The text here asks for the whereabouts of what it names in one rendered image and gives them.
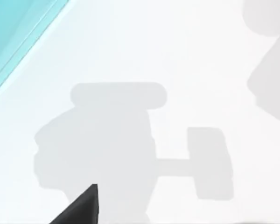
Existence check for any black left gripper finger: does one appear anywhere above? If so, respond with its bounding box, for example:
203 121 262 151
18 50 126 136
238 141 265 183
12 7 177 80
48 183 100 224

